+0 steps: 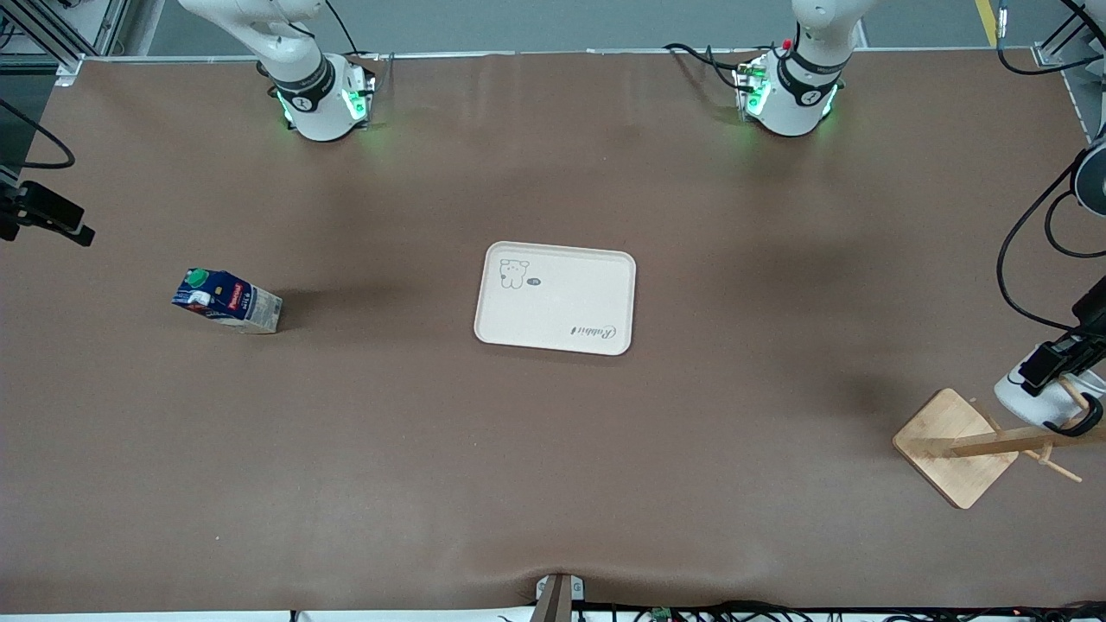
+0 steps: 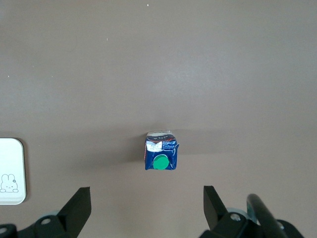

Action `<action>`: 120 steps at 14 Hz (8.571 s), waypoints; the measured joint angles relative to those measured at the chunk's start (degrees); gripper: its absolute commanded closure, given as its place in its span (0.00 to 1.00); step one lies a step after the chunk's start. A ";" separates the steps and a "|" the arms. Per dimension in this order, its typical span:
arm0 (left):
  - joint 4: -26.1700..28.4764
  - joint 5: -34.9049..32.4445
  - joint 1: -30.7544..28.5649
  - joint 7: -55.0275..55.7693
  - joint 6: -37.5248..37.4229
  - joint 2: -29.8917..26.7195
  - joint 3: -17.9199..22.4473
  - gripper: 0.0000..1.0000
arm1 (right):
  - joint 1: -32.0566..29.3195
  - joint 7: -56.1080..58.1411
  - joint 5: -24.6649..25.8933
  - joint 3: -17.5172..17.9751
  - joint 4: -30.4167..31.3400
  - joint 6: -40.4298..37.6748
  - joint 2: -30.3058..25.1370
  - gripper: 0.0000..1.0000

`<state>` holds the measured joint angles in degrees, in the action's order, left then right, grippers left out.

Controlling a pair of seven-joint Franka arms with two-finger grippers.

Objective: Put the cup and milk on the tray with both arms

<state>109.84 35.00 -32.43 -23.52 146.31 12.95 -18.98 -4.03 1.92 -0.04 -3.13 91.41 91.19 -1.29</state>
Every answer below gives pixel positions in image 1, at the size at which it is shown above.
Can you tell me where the white rabbit print tray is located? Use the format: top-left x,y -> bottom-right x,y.
474,241 -> 638,357

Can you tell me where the grey metal camera bracket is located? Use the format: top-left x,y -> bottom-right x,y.
533,573 -> 586,622

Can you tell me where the black arm base cable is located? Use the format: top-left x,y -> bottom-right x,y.
324,0 -> 385,61
664,41 -> 753,92

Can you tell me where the aluminium frame profile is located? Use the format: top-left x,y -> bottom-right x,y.
1033,0 -> 1106,143
0,0 -> 130,87

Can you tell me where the black left arm wrist cable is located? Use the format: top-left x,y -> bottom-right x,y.
996,151 -> 1106,333

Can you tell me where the black cable with metal plug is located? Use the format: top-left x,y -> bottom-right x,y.
996,0 -> 1106,77

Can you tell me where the black left arm base cable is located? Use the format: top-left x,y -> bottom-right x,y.
664,41 -> 753,92

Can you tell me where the black right arm wrist cable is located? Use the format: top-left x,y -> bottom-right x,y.
0,98 -> 76,170

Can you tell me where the bamboo mug tree stand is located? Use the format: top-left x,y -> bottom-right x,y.
892,388 -> 1106,511

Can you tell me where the white smiley mug black handle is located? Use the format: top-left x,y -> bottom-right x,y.
994,346 -> 1106,437

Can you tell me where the brown table cover mat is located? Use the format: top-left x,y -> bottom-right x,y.
0,49 -> 1106,616

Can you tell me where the blue milk carton green cap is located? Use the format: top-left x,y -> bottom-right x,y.
171,268 -> 283,335

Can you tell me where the black right arm base cable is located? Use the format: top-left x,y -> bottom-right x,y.
324,0 -> 385,61

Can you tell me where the black arm wrist cable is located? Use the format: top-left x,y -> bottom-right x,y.
996,151 -> 1106,333
0,98 -> 76,170

